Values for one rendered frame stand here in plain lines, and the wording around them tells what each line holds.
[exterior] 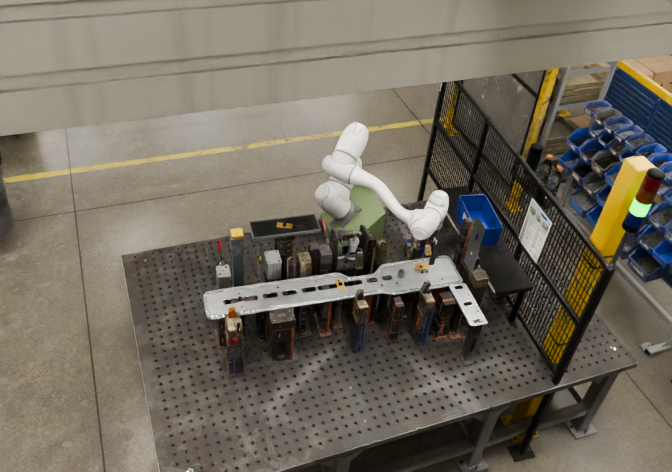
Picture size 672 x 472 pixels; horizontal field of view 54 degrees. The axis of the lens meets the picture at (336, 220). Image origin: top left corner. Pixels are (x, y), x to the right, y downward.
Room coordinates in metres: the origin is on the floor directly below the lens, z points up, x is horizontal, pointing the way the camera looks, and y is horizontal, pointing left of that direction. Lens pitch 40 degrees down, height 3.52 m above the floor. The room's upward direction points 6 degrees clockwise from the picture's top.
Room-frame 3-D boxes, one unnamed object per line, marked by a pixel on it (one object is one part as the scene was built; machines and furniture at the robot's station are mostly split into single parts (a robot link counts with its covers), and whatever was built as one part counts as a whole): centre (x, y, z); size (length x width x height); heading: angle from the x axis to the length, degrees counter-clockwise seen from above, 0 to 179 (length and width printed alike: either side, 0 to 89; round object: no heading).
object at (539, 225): (2.67, -1.05, 1.30); 0.23 x 0.02 x 0.31; 19
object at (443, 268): (2.42, -0.04, 1.00); 1.38 x 0.22 x 0.02; 109
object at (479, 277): (2.55, -0.80, 0.88); 0.08 x 0.08 x 0.36; 19
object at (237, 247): (2.59, 0.52, 0.92); 0.08 x 0.08 x 0.44; 19
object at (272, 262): (2.48, 0.31, 0.90); 0.13 x 0.10 x 0.41; 19
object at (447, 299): (2.43, -0.63, 0.84); 0.11 x 0.10 x 0.28; 19
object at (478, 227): (2.66, -0.75, 1.17); 0.12 x 0.01 x 0.34; 19
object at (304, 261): (2.53, 0.15, 0.89); 0.13 x 0.11 x 0.38; 19
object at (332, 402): (2.57, -0.23, 0.68); 2.56 x 1.61 x 0.04; 114
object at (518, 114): (5.07, -1.26, 1.00); 1.34 x 0.14 x 2.00; 24
